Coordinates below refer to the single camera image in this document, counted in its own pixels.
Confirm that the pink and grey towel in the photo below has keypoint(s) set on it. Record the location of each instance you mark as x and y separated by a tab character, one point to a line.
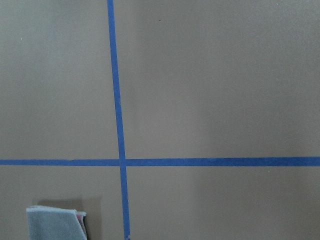
52	223

